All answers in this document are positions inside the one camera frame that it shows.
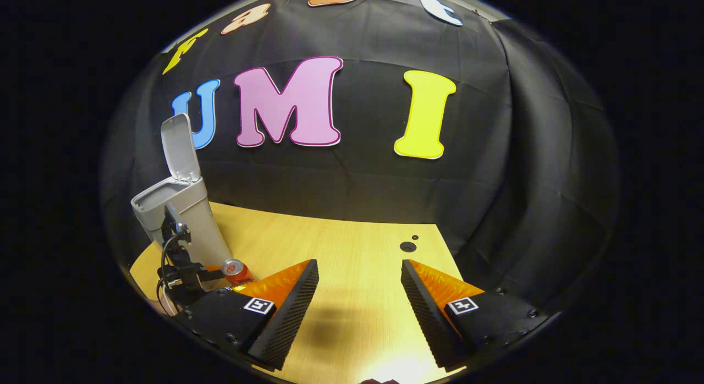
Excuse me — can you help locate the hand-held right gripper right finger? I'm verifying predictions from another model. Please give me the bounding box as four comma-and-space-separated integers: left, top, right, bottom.
401, 259, 551, 372

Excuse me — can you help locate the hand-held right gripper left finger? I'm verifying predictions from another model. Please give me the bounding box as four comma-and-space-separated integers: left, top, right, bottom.
176, 259, 320, 371

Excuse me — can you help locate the red pop can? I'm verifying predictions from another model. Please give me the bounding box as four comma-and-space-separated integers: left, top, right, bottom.
221, 258, 255, 286

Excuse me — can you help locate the white desktop garbage bin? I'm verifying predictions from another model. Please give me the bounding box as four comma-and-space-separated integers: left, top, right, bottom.
130, 113, 234, 269

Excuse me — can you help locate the wooden desktop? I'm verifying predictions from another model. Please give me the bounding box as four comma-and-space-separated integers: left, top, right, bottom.
129, 201, 468, 384

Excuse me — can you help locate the black backdrop cloth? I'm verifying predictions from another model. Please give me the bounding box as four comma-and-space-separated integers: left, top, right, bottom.
99, 0, 622, 330

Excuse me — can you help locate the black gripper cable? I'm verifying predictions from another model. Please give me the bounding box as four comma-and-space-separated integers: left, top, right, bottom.
159, 233, 185, 288

